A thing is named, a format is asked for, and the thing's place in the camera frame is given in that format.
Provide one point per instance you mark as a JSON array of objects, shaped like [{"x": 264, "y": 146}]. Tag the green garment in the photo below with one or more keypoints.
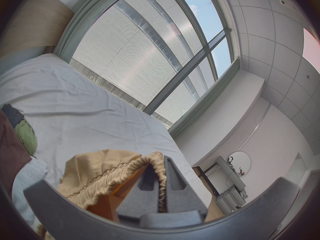
[{"x": 26, "y": 136}]

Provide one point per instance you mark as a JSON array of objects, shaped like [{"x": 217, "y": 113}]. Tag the tan shorts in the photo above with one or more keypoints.
[{"x": 85, "y": 166}]

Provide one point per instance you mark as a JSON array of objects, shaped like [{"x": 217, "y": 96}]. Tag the black garment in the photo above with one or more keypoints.
[{"x": 12, "y": 114}]

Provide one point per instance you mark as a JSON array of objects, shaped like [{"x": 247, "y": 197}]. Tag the ceiling light panel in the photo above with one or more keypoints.
[{"x": 311, "y": 51}]

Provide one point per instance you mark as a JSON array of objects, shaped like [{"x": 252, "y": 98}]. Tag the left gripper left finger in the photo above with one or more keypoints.
[{"x": 140, "y": 201}]

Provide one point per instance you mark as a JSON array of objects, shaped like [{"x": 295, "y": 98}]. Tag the bed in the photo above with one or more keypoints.
[{"x": 87, "y": 109}]

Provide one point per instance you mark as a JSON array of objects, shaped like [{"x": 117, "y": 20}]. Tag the round wall mirror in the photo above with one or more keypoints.
[{"x": 243, "y": 159}]

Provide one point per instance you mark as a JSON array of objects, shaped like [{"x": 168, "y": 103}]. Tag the pale blue garment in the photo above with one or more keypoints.
[{"x": 37, "y": 166}]

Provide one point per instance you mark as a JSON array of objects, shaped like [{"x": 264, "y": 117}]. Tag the brown garment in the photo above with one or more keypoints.
[{"x": 10, "y": 149}]

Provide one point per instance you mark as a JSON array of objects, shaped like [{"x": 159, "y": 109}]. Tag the white dressing table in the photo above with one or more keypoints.
[{"x": 230, "y": 199}]

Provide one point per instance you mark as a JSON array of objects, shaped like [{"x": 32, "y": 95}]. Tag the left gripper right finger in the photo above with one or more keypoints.
[{"x": 185, "y": 199}]

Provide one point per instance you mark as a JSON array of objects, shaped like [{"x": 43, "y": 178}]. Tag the window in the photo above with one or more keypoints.
[{"x": 137, "y": 46}]

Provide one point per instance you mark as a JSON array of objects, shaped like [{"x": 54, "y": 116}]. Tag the grey-green curtain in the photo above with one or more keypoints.
[
  {"x": 65, "y": 44},
  {"x": 183, "y": 127}
]

